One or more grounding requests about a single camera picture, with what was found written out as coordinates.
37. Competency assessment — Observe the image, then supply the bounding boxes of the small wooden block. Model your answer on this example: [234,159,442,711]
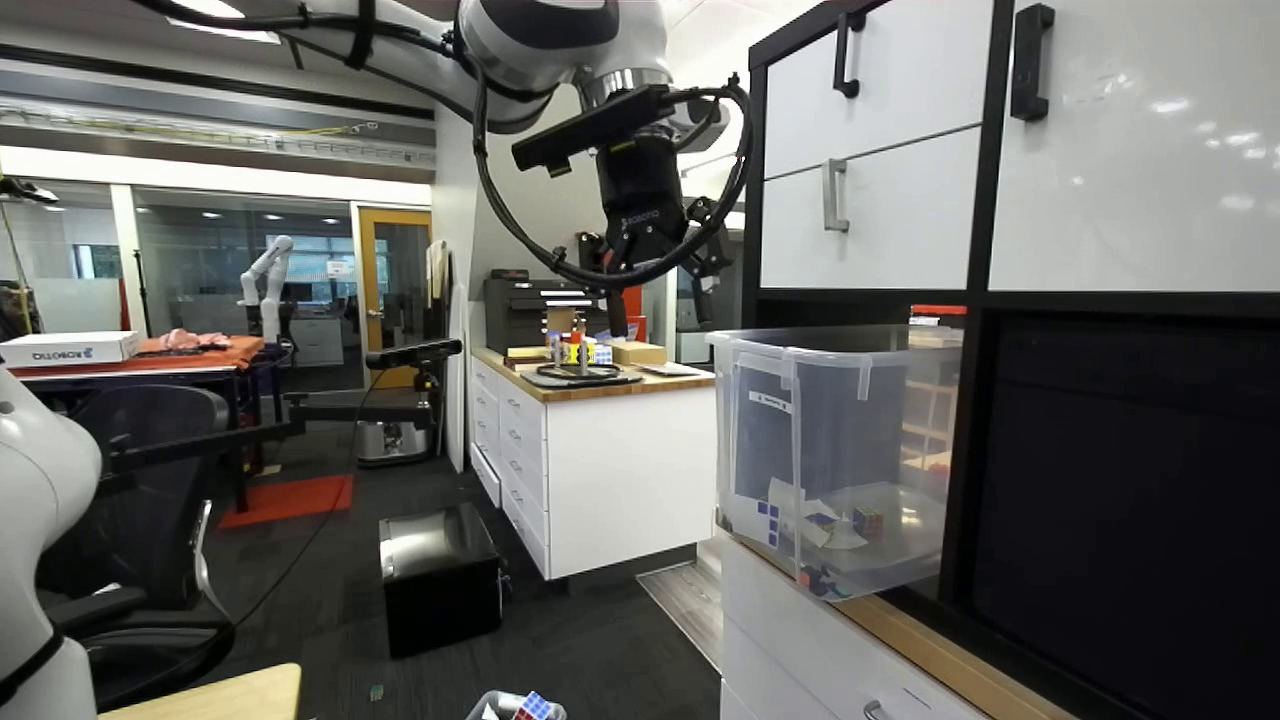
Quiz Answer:
[614,337,673,371]

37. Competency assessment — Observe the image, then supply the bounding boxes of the red object behind basket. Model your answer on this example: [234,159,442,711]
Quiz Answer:
[903,301,971,332]

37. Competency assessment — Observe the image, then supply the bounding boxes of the colourful items on tray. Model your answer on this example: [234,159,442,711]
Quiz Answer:
[536,303,617,376]

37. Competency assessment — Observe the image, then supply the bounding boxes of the white drawer front silver handle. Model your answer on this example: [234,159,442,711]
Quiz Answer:
[758,125,990,296]

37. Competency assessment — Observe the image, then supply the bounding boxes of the black floor box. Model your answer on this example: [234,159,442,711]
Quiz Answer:
[371,502,510,663]

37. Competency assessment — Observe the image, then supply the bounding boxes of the black office chair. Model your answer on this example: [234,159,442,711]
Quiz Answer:
[36,376,271,711]

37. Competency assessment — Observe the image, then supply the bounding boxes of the yellow door frame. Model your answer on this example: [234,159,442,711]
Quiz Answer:
[348,206,442,361]

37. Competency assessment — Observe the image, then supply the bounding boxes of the flat white box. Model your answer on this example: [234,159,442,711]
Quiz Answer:
[0,328,140,376]

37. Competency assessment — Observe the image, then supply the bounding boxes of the red table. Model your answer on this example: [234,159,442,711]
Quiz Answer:
[4,332,280,522]

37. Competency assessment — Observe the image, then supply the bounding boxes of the black frame shelf cabinet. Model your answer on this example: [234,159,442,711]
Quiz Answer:
[738,0,1280,720]

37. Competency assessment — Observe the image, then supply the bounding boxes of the large white robot body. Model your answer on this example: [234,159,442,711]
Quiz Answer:
[0,369,110,720]

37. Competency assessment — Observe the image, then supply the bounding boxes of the red floor mat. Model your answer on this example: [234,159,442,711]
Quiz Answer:
[214,468,361,542]

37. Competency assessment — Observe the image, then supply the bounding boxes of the black bench stand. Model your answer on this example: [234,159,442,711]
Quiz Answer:
[280,332,467,468]

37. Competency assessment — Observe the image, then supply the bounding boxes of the silver cabinet handle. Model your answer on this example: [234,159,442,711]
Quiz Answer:
[821,157,857,241]

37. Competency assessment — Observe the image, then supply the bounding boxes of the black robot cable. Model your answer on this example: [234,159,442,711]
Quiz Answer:
[467,71,758,296]

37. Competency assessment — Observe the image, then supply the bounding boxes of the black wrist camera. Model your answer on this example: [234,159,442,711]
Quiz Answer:
[510,81,679,180]

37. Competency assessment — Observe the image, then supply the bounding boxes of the clear plastic basket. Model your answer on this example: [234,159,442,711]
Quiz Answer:
[704,320,967,608]

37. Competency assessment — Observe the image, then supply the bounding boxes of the round grey tray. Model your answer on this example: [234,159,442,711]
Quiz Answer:
[516,356,649,397]

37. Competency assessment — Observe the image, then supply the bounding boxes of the large white cabinet door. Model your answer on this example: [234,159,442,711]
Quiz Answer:
[983,0,1280,301]

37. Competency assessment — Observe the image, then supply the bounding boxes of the black printer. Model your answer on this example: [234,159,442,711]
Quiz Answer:
[479,263,591,361]

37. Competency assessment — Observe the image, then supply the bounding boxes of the light wood table corner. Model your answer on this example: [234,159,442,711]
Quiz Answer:
[93,661,309,720]

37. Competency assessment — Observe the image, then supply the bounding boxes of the short black cabinet handle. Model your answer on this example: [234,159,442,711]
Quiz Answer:
[829,10,871,106]

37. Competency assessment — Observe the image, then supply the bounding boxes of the white cabinet with wood top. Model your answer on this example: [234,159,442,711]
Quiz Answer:
[464,343,723,584]

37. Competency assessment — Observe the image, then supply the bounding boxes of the white drawer front black handle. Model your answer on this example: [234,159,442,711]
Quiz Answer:
[762,0,1002,180]

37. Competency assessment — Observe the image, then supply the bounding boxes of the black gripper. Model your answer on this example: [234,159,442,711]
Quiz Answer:
[573,134,738,287]

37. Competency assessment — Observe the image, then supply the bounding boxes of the pink cloth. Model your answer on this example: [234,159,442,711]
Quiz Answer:
[135,326,240,361]

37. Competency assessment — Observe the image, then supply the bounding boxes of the wide black cabinet handle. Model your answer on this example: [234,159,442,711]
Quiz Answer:
[1009,0,1059,128]

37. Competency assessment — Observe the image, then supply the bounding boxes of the white drawer cabinet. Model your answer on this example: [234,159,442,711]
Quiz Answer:
[717,526,994,720]

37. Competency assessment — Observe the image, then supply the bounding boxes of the blue white puzzle cube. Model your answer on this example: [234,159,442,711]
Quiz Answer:
[762,496,806,553]

